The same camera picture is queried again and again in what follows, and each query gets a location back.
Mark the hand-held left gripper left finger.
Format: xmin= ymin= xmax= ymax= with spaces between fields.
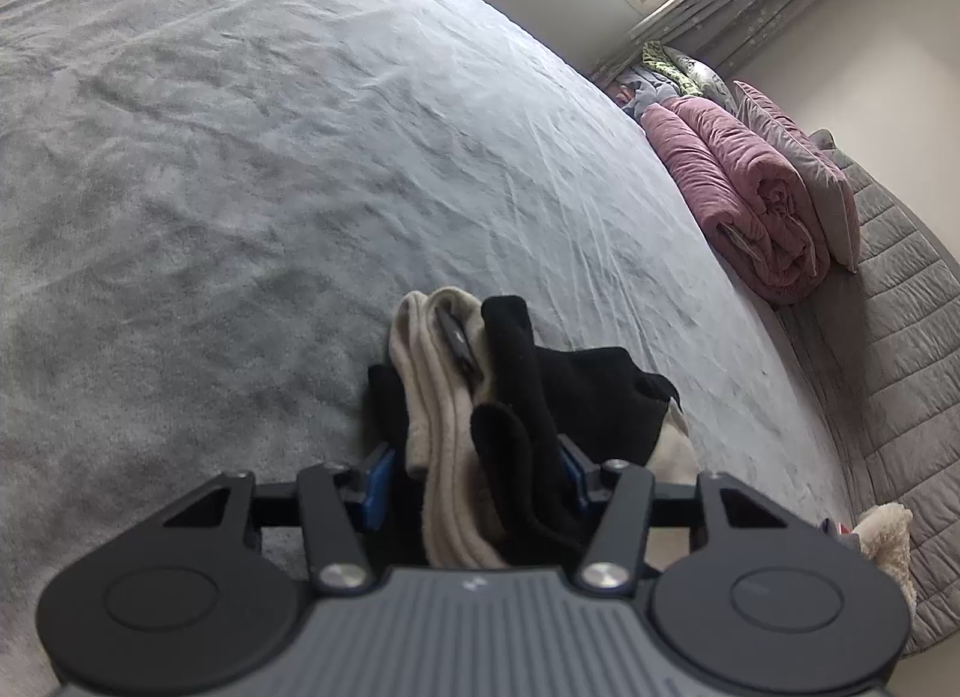
xmin=161 ymin=440 xmax=397 ymax=591

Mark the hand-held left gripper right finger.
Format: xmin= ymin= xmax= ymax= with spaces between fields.
xmin=558 ymin=434 xmax=797 ymax=594

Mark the cream and black shirt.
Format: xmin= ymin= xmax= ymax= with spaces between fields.
xmin=366 ymin=285 xmax=701 ymax=570

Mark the pink folded quilt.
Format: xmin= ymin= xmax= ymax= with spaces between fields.
xmin=639 ymin=95 xmax=833 ymax=306

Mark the cream plush toy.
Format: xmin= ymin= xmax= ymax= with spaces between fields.
xmin=854 ymin=501 xmax=918 ymax=613

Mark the grey bed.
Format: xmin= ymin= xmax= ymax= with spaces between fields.
xmin=0 ymin=0 xmax=860 ymax=697

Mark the grey quilted headboard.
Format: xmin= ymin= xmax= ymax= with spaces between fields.
xmin=772 ymin=128 xmax=960 ymax=658

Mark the pink and grey pillow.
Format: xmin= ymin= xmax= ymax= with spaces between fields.
xmin=730 ymin=79 xmax=863 ymax=276

